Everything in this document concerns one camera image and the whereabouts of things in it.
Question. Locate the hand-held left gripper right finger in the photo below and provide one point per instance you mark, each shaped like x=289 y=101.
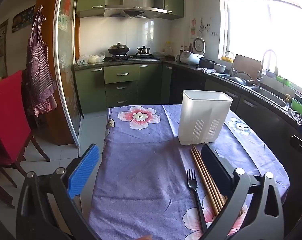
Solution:
x=216 y=170

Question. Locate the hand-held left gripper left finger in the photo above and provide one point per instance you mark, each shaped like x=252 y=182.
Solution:
x=84 y=172

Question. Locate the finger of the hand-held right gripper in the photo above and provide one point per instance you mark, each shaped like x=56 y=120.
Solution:
x=301 y=145

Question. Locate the black plastic fork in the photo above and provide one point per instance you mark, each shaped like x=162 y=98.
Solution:
x=192 y=183

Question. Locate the white plastic utensil holder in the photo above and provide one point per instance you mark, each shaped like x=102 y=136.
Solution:
x=198 y=115

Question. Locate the crumpled clear plastic wrap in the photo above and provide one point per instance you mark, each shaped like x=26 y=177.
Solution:
x=297 y=117

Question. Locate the green plastic basin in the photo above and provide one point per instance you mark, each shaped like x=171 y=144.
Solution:
x=298 y=106

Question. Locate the purple floral tablecloth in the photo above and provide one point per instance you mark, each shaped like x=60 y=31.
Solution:
x=141 y=167

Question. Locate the steel sink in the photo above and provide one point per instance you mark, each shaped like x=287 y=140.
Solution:
x=268 y=95

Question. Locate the green plastic container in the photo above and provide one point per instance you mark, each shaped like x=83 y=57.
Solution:
x=283 y=80

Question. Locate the green lower kitchen cabinets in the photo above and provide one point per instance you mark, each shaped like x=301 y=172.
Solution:
x=91 y=90

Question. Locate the dark pan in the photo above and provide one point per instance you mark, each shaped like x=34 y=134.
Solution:
x=239 y=80

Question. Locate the steel faucet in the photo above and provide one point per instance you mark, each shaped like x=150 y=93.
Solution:
x=261 y=62

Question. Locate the red covered wooden chair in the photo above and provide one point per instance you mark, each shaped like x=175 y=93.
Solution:
x=5 y=117

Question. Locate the dark cutting board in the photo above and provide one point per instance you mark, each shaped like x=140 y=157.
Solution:
x=246 y=63

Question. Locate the grey dish cloth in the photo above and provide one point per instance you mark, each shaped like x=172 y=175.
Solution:
x=206 y=70

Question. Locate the grey bowl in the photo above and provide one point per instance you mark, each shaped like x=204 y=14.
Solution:
x=219 y=68

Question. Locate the decorated glass sliding door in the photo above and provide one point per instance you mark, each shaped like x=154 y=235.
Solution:
x=66 y=67

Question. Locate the black inner pot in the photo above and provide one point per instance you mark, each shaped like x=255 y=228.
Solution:
x=206 y=63

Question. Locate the checked apron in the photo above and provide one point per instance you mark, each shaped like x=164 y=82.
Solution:
x=38 y=75

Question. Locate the yellow basket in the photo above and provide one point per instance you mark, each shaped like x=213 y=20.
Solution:
x=227 y=58

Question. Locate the green printed plastic bag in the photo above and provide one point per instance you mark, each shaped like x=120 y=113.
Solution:
x=83 y=60

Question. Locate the white plastic bag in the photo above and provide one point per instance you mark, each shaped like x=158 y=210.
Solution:
x=96 y=58

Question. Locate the white rice cooker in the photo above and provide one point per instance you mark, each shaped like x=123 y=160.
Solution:
x=189 y=57

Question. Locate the dark sauce bottles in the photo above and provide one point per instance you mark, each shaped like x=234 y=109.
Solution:
x=185 y=48

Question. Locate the gas stove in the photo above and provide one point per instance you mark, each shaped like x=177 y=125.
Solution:
x=133 y=57

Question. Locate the black wok with lid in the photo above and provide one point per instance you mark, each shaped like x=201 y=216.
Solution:
x=118 y=48

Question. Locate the yellow oil bottle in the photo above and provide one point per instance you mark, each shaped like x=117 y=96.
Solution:
x=168 y=48

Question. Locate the small steel pot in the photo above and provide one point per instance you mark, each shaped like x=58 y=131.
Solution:
x=143 y=50

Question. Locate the steel range hood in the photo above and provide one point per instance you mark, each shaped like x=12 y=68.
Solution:
x=134 y=2

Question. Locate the wall hung kitchen tools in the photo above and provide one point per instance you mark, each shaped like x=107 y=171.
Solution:
x=201 y=26

